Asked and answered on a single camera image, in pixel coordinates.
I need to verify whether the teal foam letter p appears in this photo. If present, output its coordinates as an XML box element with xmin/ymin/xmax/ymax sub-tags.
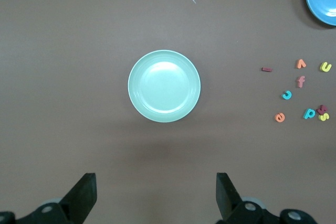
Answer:
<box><xmin>302</xmin><ymin>108</ymin><xmax>317</xmax><ymax>120</ymax></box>

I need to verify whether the light green plate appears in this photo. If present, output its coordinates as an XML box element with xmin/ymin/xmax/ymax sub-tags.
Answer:
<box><xmin>128</xmin><ymin>49</ymin><xmax>202</xmax><ymax>123</ymax></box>

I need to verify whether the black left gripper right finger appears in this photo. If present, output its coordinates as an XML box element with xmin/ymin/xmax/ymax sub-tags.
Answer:
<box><xmin>216</xmin><ymin>172</ymin><xmax>279</xmax><ymax>224</ymax></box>

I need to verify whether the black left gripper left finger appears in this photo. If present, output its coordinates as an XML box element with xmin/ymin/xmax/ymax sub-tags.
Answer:
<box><xmin>18</xmin><ymin>173</ymin><xmax>98</xmax><ymax>224</ymax></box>

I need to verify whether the yellow foam letter u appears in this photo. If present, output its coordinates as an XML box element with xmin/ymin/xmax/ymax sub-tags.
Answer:
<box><xmin>319</xmin><ymin>61</ymin><xmax>332</xmax><ymax>73</ymax></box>

